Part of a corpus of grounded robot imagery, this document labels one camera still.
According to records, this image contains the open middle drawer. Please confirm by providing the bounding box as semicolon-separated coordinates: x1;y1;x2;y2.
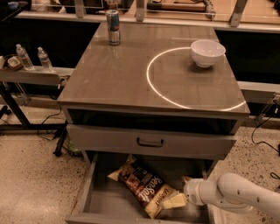
66;152;214;224

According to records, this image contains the brown chip bag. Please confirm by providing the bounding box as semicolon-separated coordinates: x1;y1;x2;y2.
108;154;179;219

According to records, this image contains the closed upper drawer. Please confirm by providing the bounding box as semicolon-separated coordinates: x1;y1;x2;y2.
67;124;236;160

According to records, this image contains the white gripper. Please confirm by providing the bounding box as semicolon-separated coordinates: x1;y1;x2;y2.
162;176;204;209

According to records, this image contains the right clear water bottle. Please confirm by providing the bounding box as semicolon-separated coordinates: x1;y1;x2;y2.
38;47;53;73

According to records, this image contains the black floor cable right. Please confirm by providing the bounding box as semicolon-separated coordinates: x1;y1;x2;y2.
250;108;280;153

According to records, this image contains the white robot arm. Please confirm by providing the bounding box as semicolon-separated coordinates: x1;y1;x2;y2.
160;173;280;221

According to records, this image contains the black drawer handle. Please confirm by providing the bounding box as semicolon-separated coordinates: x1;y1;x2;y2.
136;137;165;148

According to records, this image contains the blue silver drink can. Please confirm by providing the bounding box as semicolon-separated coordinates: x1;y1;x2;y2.
105;10;121;46

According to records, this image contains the black floor cable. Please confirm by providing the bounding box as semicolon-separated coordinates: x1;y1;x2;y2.
35;108;64;142
250;108;280;153

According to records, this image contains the wooden back shelf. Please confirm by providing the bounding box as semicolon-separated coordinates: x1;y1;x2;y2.
18;0;280;33

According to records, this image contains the grey side bench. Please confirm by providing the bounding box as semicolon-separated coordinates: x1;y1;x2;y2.
0;66;74;86

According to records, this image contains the small brown bowl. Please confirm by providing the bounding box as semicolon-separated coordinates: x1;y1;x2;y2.
3;54;23;72

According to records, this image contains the black floor cable left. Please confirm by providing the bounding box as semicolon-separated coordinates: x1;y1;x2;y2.
35;108;64;142

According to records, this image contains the grey drawer cabinet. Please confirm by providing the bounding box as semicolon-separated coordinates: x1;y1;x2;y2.
57;22;251;224

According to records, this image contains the left clear water bottle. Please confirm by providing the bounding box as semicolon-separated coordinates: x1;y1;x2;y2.
16;44;34;71

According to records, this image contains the white ceramic bowl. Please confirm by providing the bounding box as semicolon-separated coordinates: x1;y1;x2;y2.
191;39;226;67

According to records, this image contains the clear water bottle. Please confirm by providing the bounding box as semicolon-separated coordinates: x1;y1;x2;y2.
38;47;53;73
16;44;34;71

